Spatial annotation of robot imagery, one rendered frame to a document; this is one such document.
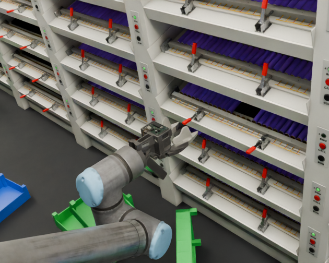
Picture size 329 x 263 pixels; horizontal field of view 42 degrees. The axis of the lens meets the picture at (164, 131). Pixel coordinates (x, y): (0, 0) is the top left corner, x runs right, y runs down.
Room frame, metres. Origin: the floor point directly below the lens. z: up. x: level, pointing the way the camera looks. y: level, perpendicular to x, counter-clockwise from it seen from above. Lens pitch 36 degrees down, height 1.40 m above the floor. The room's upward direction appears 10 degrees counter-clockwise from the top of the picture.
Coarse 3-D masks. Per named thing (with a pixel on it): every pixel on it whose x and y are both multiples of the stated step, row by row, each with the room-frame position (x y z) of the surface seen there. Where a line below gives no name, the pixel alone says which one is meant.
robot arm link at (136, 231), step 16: (112, 224) 0.68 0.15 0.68; (128, 224) 0.69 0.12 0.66; (144, 224) 0.71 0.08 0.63; (160, 224) 0.72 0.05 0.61; (16, 240) 0.54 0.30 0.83; (32, 240) 0.55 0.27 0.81; (48, 240) 0.56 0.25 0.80; (64, 240) 0.57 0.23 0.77; (80, 240) 0.59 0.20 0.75; (96, 240) 0.60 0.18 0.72; (112, 240) 0.62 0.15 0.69; (128, 240) 0.65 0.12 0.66; (144, 240) 0.67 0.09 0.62; (160, 240) 0.69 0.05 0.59; (0, 256) 0.48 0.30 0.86; (16, 256) 0.50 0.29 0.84; (32, 256) 0.51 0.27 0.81; (48, 256) 0.52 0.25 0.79; (64, 256) 0.54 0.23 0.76; (80, 256) 0.56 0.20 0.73; (96, 256) 0.58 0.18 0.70; (112, 256) 0.60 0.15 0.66; (128, 256) 0.64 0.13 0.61; (160, 256) 0.68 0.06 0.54
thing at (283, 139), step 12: (180, 96) 1.35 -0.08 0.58; (204, 108) 1.25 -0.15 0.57; (216, 108) 1.23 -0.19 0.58; (216, 120) 1.19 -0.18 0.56; (228, 120) 1.17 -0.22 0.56; (240, 120) 1.14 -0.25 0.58; (252, 132) 1.08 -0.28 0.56; (264, 132) 1.05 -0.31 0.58; (276, 132) 1.04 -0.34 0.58; (288, 144) 0.99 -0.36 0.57; (300, 144) 0.97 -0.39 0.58
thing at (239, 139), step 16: (176, 80) 1.42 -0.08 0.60; (160, 96) 1.37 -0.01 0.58; (176, 112) 1.30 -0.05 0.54; (192, 112) 1.28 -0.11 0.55; (208, 128) 1.18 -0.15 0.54; (224, 128) 1.15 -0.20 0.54; (240, 128) 1.13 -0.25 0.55; (240, 144) 1.07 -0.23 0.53; (272, 144) 1.02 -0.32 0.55; (272, 160) 0.98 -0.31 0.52; (288, 160) 0.95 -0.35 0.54; (304, 160) 0.89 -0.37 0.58
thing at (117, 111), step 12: (72, 84) 1.93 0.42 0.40; (84, 84) 1.92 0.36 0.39; (96, 84) 1.89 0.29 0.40; (72, 96) 1.90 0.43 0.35; (84, 96) 1.87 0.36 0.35; (96, 96) 1.83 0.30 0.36; (108, 96) 1.77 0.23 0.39; (120, 96) 1.74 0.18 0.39; (96, 108) 1.75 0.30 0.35; (108, 108) 1.72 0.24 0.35; (120, 108) 1.69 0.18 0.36; (132, 108) 1.62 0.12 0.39; (144, 108) 1.61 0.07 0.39; (108, 120) 1.69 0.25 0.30; (120, 120) 1.61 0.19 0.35; (132, 120) 1.57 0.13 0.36; (144, 120) 1.54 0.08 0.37; (132, 132) 1.55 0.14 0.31
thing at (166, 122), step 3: (165, 117) 1.04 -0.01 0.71; (165, 120) 1.03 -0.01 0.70; (168, 120) 1.04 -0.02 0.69; (165, 123) 1.03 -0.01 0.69; (168, 123) 1.04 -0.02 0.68; (174, 123) 1.06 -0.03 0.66; (177, 123) 1.06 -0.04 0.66; (168, 126) 1.04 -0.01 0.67; (171, 126) 1.05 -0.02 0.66; (174, 126) 1.05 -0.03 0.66; (177, 126) 1.05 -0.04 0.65; (171, 129) 1.03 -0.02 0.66; (174, 129) 1.05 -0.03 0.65
